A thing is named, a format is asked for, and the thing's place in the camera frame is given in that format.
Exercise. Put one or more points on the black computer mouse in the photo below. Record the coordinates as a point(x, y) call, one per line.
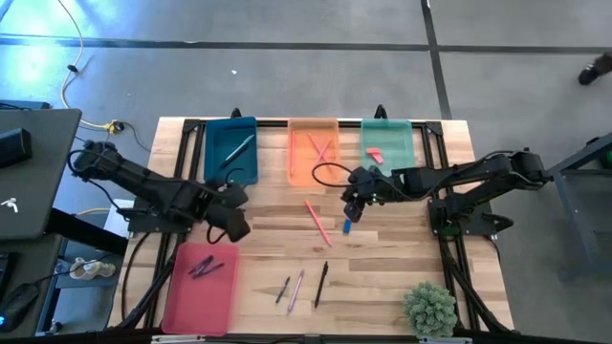
point(19, 306)

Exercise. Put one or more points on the silver metal clamp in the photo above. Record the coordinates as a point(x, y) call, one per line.
point(179, 339)
point(444, 340)

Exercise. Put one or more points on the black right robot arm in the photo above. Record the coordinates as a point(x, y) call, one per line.
point(454, 174)

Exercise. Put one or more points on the pink eraser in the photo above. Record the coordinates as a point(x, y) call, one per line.
point(373, 151)

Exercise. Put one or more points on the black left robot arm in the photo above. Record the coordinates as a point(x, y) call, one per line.
point(143, 184)

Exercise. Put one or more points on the pink plastic cup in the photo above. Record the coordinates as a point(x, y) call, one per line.
point(201, 306)

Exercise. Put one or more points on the cream plastic toy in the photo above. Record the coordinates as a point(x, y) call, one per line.
point(91, 270)

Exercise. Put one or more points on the orange translucent plastic bin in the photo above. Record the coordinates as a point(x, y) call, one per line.
point(306, 172)

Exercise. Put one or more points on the blue pen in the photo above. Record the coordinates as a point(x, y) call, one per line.
point(212, 269)

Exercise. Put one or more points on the dark navy marker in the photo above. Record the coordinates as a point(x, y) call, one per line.
point(283, 290)

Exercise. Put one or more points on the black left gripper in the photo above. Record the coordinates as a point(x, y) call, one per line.
point(232, 220)

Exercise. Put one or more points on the blue plastic bin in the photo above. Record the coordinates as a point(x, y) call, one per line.
point(225, 143)

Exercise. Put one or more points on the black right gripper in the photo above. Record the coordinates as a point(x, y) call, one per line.
point(365, 188)

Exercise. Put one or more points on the orange eraser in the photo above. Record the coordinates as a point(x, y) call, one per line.
point(378, 159)

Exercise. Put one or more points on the grey metal cart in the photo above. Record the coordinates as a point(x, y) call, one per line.
point(583, 210)

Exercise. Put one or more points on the purple transparent pen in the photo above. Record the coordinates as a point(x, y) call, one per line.
point(295, 291)

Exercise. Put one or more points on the green artificial plant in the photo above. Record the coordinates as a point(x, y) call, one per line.
point(430, 309)

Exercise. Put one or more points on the black pen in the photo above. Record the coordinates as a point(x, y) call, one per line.
point(321, 284)

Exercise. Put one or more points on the blue eraser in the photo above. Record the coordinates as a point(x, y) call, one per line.
point(347, 227)

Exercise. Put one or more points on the mint green plastic bin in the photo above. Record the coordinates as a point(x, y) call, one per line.
point(397, 143)

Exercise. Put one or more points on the black marker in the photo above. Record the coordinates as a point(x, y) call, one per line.
point(204, 269)

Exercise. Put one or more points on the person's foot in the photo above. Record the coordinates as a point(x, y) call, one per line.
point(590, 74)

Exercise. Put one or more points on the black desk beam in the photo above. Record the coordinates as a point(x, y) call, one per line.
point(86, 231)

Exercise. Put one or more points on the black box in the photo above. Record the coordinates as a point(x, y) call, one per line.
point(14, 148)

